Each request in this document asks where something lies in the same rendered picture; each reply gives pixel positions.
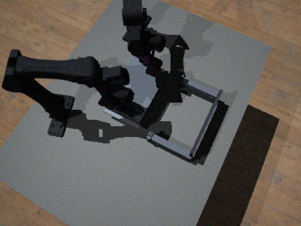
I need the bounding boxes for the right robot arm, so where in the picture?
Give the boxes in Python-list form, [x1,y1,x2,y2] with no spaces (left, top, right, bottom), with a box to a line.
[2,50,135,137]

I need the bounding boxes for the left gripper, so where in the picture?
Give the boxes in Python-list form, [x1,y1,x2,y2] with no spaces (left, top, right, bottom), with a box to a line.
[131,47,155,64]

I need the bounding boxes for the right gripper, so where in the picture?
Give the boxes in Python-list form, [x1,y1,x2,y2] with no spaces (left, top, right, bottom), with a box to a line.
[98,87,121,112]

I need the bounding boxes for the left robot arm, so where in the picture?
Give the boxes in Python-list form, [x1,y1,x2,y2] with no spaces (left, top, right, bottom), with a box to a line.
[122,0,166,54]

